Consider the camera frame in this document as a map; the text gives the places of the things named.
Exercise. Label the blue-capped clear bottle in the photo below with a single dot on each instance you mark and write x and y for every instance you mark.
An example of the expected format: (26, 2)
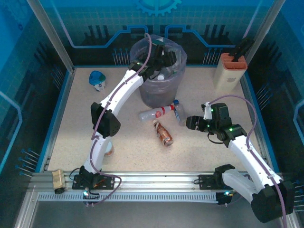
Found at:
(180, 114)

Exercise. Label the blue-lidded white cup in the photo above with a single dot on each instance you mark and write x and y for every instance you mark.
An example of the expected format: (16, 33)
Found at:
(96, 77)

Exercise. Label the aluminium front rail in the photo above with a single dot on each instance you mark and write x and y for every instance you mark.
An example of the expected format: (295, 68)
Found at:
(154, 183)

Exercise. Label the blue table rim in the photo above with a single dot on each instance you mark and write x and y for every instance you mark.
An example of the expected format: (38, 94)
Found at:
(45, 147)

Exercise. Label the white-capped bottle red label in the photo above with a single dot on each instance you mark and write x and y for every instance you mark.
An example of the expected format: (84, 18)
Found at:
(152, 114)

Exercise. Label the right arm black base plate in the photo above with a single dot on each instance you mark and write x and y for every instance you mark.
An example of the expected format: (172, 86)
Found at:
(205, 181)

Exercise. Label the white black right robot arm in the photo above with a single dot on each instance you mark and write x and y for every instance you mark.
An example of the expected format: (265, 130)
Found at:
(249, 159)

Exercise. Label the metal tin can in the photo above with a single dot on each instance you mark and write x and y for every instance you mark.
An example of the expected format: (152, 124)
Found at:
(110, 152)

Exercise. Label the aluminium frame post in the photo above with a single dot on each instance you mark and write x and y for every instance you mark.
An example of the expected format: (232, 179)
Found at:
(51, 35)
(268, 26)

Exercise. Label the tan block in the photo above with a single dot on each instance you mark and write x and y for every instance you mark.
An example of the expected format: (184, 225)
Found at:
(58, 179)

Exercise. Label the mesh waste bin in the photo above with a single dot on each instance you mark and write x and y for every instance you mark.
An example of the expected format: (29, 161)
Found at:
(156, 95)

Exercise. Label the brown drink bottle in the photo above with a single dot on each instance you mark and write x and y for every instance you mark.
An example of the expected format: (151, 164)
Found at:
(164, 134)

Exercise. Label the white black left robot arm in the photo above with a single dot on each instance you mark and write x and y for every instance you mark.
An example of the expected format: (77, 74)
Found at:
(123, 90)

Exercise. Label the beige holder orange top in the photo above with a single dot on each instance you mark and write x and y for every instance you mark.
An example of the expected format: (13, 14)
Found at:
(225, 78)

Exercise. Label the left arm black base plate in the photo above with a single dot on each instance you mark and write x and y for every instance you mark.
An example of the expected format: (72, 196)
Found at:
(107, 183)

